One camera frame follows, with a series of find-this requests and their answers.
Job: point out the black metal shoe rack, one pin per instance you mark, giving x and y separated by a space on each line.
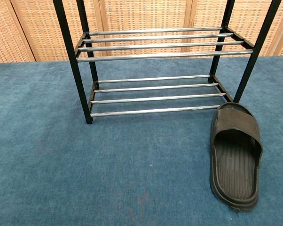
70 47

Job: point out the black rubber slipper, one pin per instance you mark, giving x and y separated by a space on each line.
235 122

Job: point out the blue carpet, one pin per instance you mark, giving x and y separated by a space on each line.
132 164

